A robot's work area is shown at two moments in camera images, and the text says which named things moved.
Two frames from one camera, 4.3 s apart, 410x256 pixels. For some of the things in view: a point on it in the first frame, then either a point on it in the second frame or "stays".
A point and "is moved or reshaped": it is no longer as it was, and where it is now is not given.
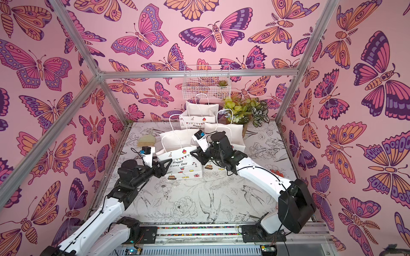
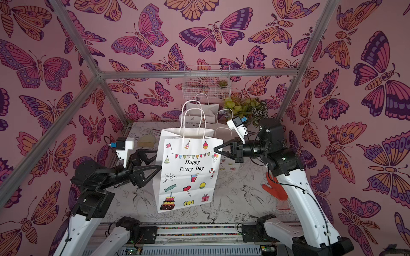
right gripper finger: x=203 y=159 -> x=224 y=153
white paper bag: x=176 y=144 is moved or reshaped
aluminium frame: x=101 y=77 stays
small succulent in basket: x=222 y=83 stays
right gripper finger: x=198 y=151 -> x=220 y=146
